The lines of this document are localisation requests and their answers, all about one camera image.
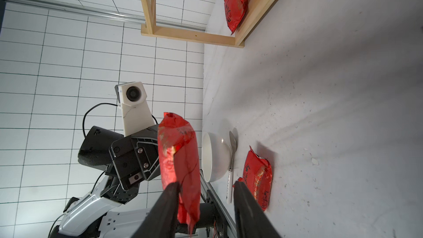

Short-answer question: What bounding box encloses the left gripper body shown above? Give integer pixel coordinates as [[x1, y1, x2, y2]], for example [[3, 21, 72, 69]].
[[109, 136, 145, 191]]

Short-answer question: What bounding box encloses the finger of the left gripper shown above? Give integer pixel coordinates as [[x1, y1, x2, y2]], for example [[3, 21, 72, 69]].
[[131, 125, 160, 181]]

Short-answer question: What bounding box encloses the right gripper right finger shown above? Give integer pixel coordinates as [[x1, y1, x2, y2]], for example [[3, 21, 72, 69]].
[[234, 181, 281, 238]]

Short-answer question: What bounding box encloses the white bowl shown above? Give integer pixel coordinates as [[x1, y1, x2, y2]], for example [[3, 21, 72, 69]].
[[201, 132, 231, 182]]

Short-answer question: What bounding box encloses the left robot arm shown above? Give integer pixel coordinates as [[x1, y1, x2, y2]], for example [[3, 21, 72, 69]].
[[49, 125, 217, 238]]

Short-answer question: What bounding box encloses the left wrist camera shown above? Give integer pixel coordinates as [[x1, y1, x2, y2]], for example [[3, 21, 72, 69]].
[[115, 82, 156, 137]]

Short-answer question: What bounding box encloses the wooden two-tier shelf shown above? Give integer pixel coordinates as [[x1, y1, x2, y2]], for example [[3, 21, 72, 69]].
[[134, 0, 300, 48]]

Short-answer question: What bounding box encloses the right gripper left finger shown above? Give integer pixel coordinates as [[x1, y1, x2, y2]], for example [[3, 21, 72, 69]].
[[132, 182, 180, 238]]

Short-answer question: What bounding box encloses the aluminium rail frame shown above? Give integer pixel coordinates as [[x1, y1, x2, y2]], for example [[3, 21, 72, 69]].
[[196, 170, 237, 238]]

